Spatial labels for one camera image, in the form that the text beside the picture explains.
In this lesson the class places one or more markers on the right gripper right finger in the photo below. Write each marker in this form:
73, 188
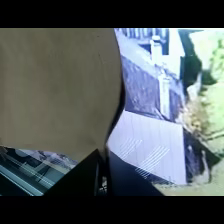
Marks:
128, 181

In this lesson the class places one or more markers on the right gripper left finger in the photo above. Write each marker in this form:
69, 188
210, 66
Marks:
83, 180

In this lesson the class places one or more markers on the brown garment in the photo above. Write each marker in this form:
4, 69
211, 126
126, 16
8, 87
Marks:
60, 86

